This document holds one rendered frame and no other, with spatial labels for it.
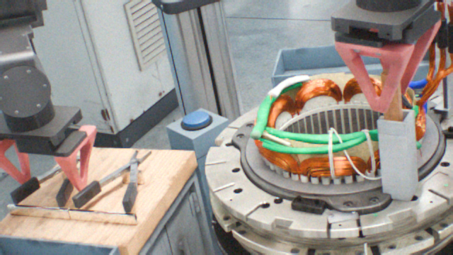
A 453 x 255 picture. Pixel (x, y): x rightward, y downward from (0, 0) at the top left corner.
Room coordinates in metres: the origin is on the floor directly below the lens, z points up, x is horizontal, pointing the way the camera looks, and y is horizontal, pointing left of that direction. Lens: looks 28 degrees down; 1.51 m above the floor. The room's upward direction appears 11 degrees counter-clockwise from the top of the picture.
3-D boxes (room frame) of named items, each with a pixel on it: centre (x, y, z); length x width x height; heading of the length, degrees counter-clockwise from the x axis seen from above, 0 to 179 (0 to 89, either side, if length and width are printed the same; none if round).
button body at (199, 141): (0.94, 0.04, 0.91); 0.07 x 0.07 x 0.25; 34
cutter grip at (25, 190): (0.75, 0.26, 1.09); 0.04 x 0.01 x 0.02; 140
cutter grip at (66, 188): (0.72, 0.20, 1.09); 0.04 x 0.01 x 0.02; 170
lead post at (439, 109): (0.71, -0.26, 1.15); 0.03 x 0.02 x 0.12; 138
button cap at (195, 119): (0.94, 0.04, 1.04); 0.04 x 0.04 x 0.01
